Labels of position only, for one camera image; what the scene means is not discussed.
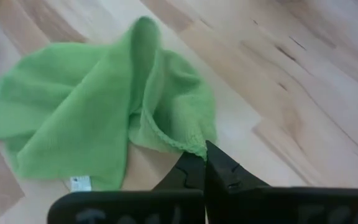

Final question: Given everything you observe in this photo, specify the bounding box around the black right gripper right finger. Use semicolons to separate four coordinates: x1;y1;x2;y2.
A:
204;140;358;224

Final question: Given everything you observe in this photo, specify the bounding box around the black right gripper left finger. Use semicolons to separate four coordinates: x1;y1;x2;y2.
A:
47;151;206;224

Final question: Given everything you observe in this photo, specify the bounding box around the green microfiber towel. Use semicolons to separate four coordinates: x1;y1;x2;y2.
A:
0;16;218;191

